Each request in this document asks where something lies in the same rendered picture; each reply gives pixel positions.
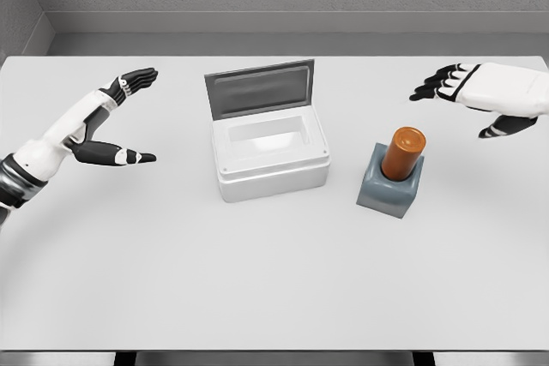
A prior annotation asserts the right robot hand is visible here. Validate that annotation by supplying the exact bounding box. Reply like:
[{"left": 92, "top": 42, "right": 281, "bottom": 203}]
[{"left": 408, "top": 62, "right": 549, "bottom": 139}]

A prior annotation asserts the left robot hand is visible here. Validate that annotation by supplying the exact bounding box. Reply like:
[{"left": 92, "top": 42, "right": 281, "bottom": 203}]
[{"left": 36, "top": 67, "right": 160, "bottom": 166}]

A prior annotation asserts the white box with hinged lid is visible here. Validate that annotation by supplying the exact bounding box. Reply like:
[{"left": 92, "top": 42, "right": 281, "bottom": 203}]
[{"left": 203, "top": 58, "right": 331, "bottom": 204}]

